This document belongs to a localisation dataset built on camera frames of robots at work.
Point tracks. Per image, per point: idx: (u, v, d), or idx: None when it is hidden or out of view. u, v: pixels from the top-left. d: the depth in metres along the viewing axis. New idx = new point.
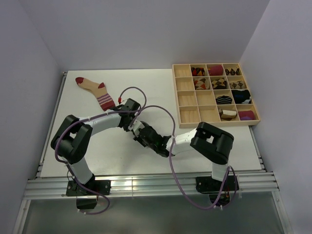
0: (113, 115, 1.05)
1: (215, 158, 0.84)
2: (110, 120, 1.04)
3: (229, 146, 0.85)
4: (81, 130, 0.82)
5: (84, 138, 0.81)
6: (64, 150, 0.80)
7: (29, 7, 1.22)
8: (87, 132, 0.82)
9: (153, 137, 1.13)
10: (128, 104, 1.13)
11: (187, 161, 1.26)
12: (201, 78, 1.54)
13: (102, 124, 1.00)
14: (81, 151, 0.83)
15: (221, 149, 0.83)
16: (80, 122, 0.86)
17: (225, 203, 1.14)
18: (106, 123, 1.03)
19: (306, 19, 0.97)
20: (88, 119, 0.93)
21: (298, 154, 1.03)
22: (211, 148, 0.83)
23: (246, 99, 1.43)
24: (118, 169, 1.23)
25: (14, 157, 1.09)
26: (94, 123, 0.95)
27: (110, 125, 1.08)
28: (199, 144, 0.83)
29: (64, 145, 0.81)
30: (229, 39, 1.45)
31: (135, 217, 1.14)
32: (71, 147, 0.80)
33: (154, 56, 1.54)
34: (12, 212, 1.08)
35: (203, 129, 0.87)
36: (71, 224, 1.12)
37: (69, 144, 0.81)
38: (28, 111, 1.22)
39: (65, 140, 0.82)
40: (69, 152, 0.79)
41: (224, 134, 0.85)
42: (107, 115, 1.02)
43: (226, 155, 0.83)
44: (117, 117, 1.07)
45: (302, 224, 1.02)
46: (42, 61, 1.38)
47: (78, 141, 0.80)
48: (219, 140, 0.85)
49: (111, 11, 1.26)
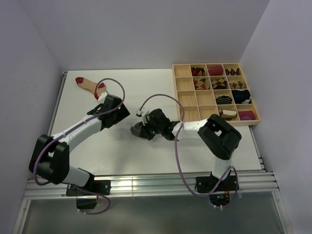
0: (92, 122, 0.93)
1: (219, 150, 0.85)
2: (92, 126, 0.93)
3: (235, 143, 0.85)
4: (57, 150, 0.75)
5: (62, 157, 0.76)
6: (44, 173, 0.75)
7: (29, 7, 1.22)
8: (64, 150, 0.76)
9: (161, 120, 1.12)
10: (107, 102, 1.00)
11: (187, 162, 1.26)
12: (201, 78, 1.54)
13: (82, 134, 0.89)
14: (63, 169, 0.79)
15: (226, 143, 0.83)
16: (55, 141, 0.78)
17: (225, 203, 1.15)
18: (86, 132, 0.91)
19: (305, 19, 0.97)
20: (63, 135, 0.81)
21: (298, 154, 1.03)
22: (217, 141, 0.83)
23: (246, 99, 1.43)
24: (118, 169, 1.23)
25: (14, 157, 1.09)
26: (70, 137, 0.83)
27: (93, 130, 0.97)
28: (206, 133, 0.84)
29: (42, 167, 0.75)
30: (228, 39, 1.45)
31: (135, 217, 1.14)
32: (50, 169, 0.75)
33: (154, 56, 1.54)
34: (12, 212, 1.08)
35: (213, 121, 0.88)
36: (71, 224, 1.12)
37: (48, 165, 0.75)
38: (28, 111, 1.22)
39: (44, 161, 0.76)
40: (49, 175, 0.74)
41: (233, 131, 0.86)
42: (86, 123, 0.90)
43: (230, 151, 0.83)
44: (97, 121, 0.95)
45: (302, 224, 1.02)
46: (42, 61, 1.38)
47: (56, 161, 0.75)
48: (226, 135, 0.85)
49: (111, 11, 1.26)
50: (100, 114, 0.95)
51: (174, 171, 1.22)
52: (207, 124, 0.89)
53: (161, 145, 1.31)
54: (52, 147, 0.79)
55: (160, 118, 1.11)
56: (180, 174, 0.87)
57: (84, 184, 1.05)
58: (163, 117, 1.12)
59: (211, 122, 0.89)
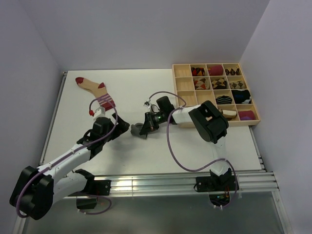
0: (81, 151, 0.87)
1: (204, 132, 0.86)
2: (80, 157, 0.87)
3: (221, 129, 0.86)
4: (40, 185, 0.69)
5: (45, 193, 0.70)
6: (25, 207, 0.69)
7: (29, 7, 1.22)
8: (48, 185, 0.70)
9: (165, 105, 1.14)
10: (96, 129, 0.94)
11: (187, 162, 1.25)
12: (201, 78, 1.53)
13: (70, 166, 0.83)
14: (46, 204, 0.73)
15: (212, 126, 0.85)
16: (40, 174, 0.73)
17: (225, 203, 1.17)
18: (75, 163, 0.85)
19: (306, 19, 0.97)
20: (48, 168, 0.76)
21: (298, 154, 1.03)
22: (202, 122, 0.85)
23: (246, 99, 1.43)
24: (118, 169, 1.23)
25: (14, 157, 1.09)
26: (57, 169, 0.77)
27: (82, 161, 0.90)
28: (194, 114, 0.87)
29: (24, 202, 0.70)
30: (229, 39, 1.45)
31: (135, 217, 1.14)
32: (31, 204, 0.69)
33: (154, 56, 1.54)
34: (12, 212, 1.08)
35: (205, 106, 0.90)
36: (71, 224, 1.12)
37: (29, 199, 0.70)
38: (28, 111, 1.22)
39: (27, 194, 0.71)
40: (30, 210, 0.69)
41: (221, 118, 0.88)
42: (73, 153, 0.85)
43: (214, 135, 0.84)
44: (85, 151, 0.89)
45: (302, 224, 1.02)
46: (42, 60, 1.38)
47: (39, 196, 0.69)
48: (214, 120, 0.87)
49: (111, 11, 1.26)
50: (88, 144, 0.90)
51: (174, 171, 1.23)
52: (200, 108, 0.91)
53: (161, 145, 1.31)
54: (37, 181, 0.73)
55: (164, 101, 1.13)
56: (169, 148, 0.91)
57: (83, 188, 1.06)
58: (166, 100, 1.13)
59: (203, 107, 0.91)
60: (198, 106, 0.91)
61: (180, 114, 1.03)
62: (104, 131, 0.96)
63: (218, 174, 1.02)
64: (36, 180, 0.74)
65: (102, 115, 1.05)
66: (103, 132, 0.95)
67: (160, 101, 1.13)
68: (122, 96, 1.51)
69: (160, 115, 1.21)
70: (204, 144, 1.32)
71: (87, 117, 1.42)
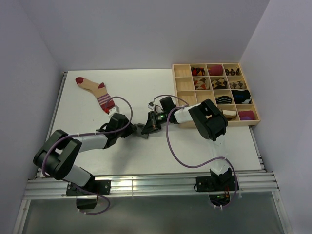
0: (100, 136, 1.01)
1: (203, 130, 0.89)
2: (99, 140, 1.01)
3: (220, 126, 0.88)
4: (69, 145, 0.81)
5: (72, 153, 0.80)
6: (49, 165, 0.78)
7: (29, 7, 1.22)
8: (76, 146, 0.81)
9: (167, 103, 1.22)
10: (113, 123, 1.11)
11: (188, 162, 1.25)
12: (201, 78, 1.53)
13: (89, 143, 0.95)
14: (67, 168, 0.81)
15: (211, 124, 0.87)
16: (69, 137, 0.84)
17: (225, 203, 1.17)
18: (94, 143, 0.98)
19: (305, 20, 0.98)
20: (76, 135, 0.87)
21: (297, 154, 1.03)
22: (201, 120, 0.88)
23: (246, 99, 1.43)
24: (117, 169, 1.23)
25: (14, 157, 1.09)
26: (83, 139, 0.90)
27: (96, 146, 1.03)
28: (194, 111, 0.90)
29: (49, 160, 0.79)
30: (229, 39, 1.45)
31: (134, 217, 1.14)
32: (57, 162, 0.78)
33: (154, 56, 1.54)
34: (12, 212, 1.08)
35: (205, 105, 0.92)
36: (71, 224, 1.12)
37: (55, 159, 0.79)
38: (28, 111, 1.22)
39: (53, 154, 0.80)
40: (54, 168, 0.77)
41: (220, 116, 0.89)
42: (95, 134, 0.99)
43: (213, 132, 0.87)
44: (103, 137, 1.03)
45: (302, 224, 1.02)
46: (42, 61, 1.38)
47: (66, 155, 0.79)
48: (213, 118, 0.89)
49: (111, 11, 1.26)
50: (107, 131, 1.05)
51: (174, 170, 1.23)
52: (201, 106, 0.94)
53: (161, 145, 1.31)
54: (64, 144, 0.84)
55: (167, 100, 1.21)
56: (169, 146, 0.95)
57: (85, 183, 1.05)
58: (169, 100, 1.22)
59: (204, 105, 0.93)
60: (199, 104, 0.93)
61: (181, 113, 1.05)
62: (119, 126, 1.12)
63: (218, 174, 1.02)
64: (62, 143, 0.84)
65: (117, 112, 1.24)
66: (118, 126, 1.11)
67: (163, 100, 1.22)
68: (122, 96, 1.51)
69: (163, 115, 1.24)
70: (204, 144, 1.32)
71: (87, 117, 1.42)
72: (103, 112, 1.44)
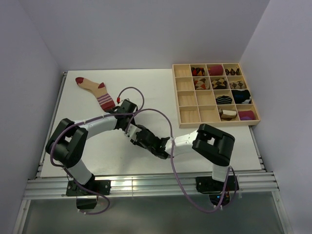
0: (109, 118, 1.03)
1: (217, 160, 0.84)
2: (108, 122, 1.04)
3: (230, 147, 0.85)
4: (76, 134, 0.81)
5: (79, 142, 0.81)
6: (59, 154, 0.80)
7: (29, 7, 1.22)
8: (83, 136, 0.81)
9: (151, 140, 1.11)
10: (125, 106, 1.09)
11: (188, 162, 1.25)
12: (201, 78, 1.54)
13: (97, 128, 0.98)
14: (76, 157, 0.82)
15: (222, 151, 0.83)
16: (75, 126, 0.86)
17: (225, 203, 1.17)
18: (102, 126, 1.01)
19: (306, 19, 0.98)
20: (83, 123, 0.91)
21: (297, 154, 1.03)
22: (213, 151, 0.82)
23: (246, 99, 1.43)
24: (117, 169, 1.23)
25: (14, 156, 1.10)
26: (89, 126, 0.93)
27: (106, 128, 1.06)
28: (202, 146, 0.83)
29: (58, 149, 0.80)
30: (228, 39, 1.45)
31: (134, 217, 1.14)
32: (66, 151, 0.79)
33: (154, 56, 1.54)
34: (12, 212, 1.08)
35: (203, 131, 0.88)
36: (71, 224, 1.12)
37: (64, 148, 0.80)
38: (28, 110, 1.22)
39: (61, 143, 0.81)
40: (64, 157, 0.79)
41: (225, 136, 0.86)
42: (104, 118, 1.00)
43: (228, 157, 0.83)
44: (112, 120, 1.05)
45: (302, 224, 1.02)
46: (42, 60, 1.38)
47: (73, 145, 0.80)
48: (221, 142, 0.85)
49: (111, 11, 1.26)
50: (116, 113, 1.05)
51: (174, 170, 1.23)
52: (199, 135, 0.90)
53: None
54: (71, 131, 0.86)
55: (148, 137, 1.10)
56: (182, 188, 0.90)
57: (86, 182, 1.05)
58: (150, 137, 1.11)
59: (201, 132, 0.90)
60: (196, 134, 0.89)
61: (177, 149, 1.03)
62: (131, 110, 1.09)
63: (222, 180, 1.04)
64: (70, 131, 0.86)
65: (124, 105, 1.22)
66: (128, 110, 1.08)
67: (144, 138, 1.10)
68: (126, 93, 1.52)
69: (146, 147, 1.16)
70: None
71: (86, 116, 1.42)
72: (103, 112, 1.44)
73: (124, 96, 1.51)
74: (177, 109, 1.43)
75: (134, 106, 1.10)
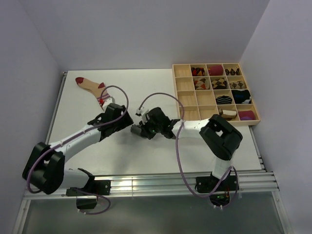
0: (92, 132, 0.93)
1: (219, 151, 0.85)
2: (91, 136, 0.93)
3: (236, 144, 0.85)
4: (52, 160, 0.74)
5: (56, 168, 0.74)
6: (36, 183, 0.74)
7: (29, 7, 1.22)
8: (59, 161, 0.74)
9: (160, 117, 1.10)
10: (108, 112, 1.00)
11: (188, 162, 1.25)
12: (201, 78, 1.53)
13: (78, 146, 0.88)
14: (55, 181, 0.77)
15: (226, 144, 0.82)
16: (52, 149, 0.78)
17: (225, 203, 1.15)
18: (85, 142, 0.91)
19: (306, 19, 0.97)
20: (60, 145, 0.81)
21: (297, 154, 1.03)
22: (218, 142, 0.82)
23: (246, 99, 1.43)
24: (117, 169, 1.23)
25: (14, 156, 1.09)
26: (68, 147, 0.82)
27: (90, 142, 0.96)
28: (208, 134, 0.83)
29: (34, 176, 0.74)
30: (228, 40, 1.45)
31: (134, 217, 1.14)
32: (42, 179, 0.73)
33: (154, 56, 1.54)
34: (12, 212, 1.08)
35: (214, 121, 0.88)
36: (71, 224, 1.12)
37: (40, 174, 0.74)
38: (28, 111, 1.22)
39: (38, 170, 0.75)
40: (41, 185, 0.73)
41: (235, 132, 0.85)
42: (85, 133, 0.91)
43: (230, 152, 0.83)
44: (96, 132, 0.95)
45: (302, 224, 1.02)
46: (42, 60, 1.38)
47: (49, 171, 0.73)
48: (228, 135, 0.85)
49: (111, 11, 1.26)
50: (100, 124, 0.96)
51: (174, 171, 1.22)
52: (209, 124, 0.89)
53: (161, 144, 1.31)
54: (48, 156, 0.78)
55: (158, 113, 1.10)
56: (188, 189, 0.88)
57: (84, 185, 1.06)
58: (160, 113, 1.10)
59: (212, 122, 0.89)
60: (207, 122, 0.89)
61: (184, 131, 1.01)
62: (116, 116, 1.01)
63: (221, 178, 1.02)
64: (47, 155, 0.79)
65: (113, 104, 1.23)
66: (114, 116, 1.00)
67: (153, 114, 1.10)
68: (127, 93, 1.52)
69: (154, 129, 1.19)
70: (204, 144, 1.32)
71: (86, 117, 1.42)
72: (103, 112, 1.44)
73: (124, 96, 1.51)
74: (177, 109, 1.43)
75: (119, 110, 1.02)
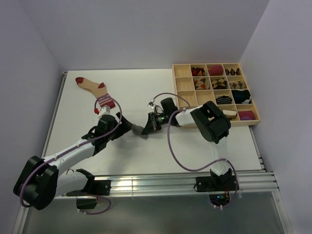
0: (86, 146, 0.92)
1: (205, 131, 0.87)
2: (85, 150, 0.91)
3: (223, 128, 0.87)
4: (46, 175, 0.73)
5: (49, 184, 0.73)
6: (28, 197, 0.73)
7: (29, 7, 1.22)
8: (52, 176, 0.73)
9: (170, 105, 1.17)
10: (101, 126, 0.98)
11: (188, 162, 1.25)
12: (201, 78, 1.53)
13: (71, 160, 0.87)
14: (48, 196, 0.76)
15: (211, 125, 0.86)
16: (45, 164, 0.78)
17: (225, 203, 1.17)
18: (79, 156, 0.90)
19: (306, 19, 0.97)
20: (53, 159, 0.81)
21: (298, 154, 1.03)
22: (203, 122, 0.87)
23: (246, 99, 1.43)
24: (116, 169, 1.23)
25: (14, 157, 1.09)
26: (62, 161, 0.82)
27: (85, 157, 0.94)
28: (196, 113, 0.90)
29: (28, 190, 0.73)
30: (228, 39, 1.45)
31: (135, 217, 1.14)
32: (36, 193, 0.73)
33: (154, 56, 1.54)
34: (12, 212, 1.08)
35: (207, 107, 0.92)
36: (71, 224, 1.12)
37: (34, 189, 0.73)
38: (28, 111, 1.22)
39: (30, 184, 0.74)
40: (33, 199, 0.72)
41: (224, 119, 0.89)
42: (78, 147, 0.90)
43: (216, 134, 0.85)
44: (89, 146, 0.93)
45: (302, 224, 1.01)
46: (42, 60, 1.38)
47: (43, 186, 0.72)
48: (216, 120, 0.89)
49: (111, 11, 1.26)
50: (93, 139, 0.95)
51: (174, 171, 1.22)
52: (202, 108, 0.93)
53: (161, 144, 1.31)
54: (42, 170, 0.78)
55: (168, 102, 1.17)
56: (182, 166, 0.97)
57: (83, 187, 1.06)
58: (170, 102, 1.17)
59: (205, 107, 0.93)
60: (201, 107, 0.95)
61: (183, 116, 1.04)
62: (109, 128, 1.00)
63: (219, 174, 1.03)
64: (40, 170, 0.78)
65: (107, 113, 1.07)
66: (107, 129, 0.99)
67: (164, 102, 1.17)
68: (127, 92, 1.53)
69: (163, 116, 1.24)
70: (204, 144, 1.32)
71: (87, 116, 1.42)
72: None
73: (124, 96, 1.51)
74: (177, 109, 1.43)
75: (112, 122, 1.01)
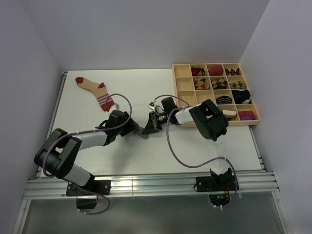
0: (100, 133, 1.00)
1: (204, 130, 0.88)
2: (98, 137, 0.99)
3: (221, 127, 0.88)
4: (69, 143, 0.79)
5: (71, 152, 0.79)
6: (49, 165, 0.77)
7: (29, 7, 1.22)
8: (76, 145, 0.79)
9: (170, 104, 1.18)
10: (111, 120, 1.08)
11: (188, 162, 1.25)
12: (201, 78, 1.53)
13: (88, 142, 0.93)
14: (68, 167, 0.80)
15: (209, 123, 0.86)
16: (69, 135, 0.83)
17: (225, 203, 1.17)
18: (93, 141, 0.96)
19: (306, 18, 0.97)
20: (76, 133, 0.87)
21: (297, 154, 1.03)
22: (201, 120, 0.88)
23: (246, 99, 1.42)
24: (116, 169, 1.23)
25: (14, 157, 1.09)
26: (83, 137, 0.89)
27: (95, 144, 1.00)
28: (194, 111, 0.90)
29: (50, 158, 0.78)
30: (228, 40, 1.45)
31: (134, 218, 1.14)
32: (57, 161, 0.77)
33: (154, 56, 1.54)
34: (12, 212, 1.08)
35: (205, 105, 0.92)
36: (71, 224, 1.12)
37: (55, 158, 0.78)
38: (28, 110, 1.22)
39: (52, 153, 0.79)
40: (54, 167, 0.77)
41: (222, 117, 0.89)
42: (95, 131, 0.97)
43: (213, 132, 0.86)
44: (104, 135, 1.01)
45: (302, 224, 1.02)
46: (42, 60, 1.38)
47: (65, 154, 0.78)
48: (214, 117, 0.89)
49: (111, 11, 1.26)
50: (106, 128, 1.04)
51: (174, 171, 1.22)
52: (200, 107, 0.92)
53: (161, 144, 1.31)
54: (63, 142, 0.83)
55: (168, 102, 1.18)
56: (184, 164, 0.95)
57: (85, 183, 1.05)
58: (171, 101, 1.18)
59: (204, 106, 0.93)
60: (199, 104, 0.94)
61: (182, 114, 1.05)
62: (119, 123, 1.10)
63: (218, 173, 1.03)
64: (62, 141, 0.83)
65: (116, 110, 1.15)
66: (117, 123, 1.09)
67: (164, 102, 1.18)
68: (127, 92, 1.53)
69: (164, 115, 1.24)
70: (204, 144, 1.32)
71: (87, 116, 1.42)
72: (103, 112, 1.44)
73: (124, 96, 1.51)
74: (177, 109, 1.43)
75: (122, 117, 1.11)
